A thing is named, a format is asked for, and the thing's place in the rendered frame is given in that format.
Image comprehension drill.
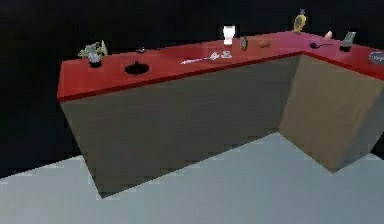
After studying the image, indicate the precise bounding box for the black ladle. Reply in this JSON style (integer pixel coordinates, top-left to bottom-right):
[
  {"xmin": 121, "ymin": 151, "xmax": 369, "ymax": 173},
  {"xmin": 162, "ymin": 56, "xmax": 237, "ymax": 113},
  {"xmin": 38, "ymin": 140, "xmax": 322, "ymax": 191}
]
[{"xmin": 309, "ymin": 41, "xmax": 334, "ymax": 50}]

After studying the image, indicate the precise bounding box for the yellow spray bottle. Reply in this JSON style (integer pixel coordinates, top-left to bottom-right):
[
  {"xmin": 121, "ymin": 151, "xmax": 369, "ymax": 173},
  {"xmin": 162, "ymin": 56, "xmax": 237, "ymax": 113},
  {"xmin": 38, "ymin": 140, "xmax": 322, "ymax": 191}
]
[{"xmin": 292, "ymin": 8, "xmax": 308, "ymax": 35}]

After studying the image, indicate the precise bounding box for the red-topped brown counter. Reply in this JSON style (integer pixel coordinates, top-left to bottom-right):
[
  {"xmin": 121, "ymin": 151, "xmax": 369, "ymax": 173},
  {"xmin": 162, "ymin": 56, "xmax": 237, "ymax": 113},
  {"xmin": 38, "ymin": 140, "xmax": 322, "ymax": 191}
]
[{"xmin": 56, "ymin": 30, "xmax": 384, "ymax": 200}]

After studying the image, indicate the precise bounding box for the potted pale green house plant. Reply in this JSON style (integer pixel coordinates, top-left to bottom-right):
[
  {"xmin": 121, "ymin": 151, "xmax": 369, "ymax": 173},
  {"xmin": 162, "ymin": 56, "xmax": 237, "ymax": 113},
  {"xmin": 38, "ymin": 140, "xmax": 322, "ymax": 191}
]
[{"xmin": 77, "ymin": 39, "xmax": 109, "ymax": 69}]

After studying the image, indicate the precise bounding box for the grey metal dish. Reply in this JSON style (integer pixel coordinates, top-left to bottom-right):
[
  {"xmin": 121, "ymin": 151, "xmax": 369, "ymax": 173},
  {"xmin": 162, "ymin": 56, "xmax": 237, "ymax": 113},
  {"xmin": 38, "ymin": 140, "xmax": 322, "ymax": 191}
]
[{"xmin": 368, "ymin": 50, "xmax": 384, "ymax": 65}]

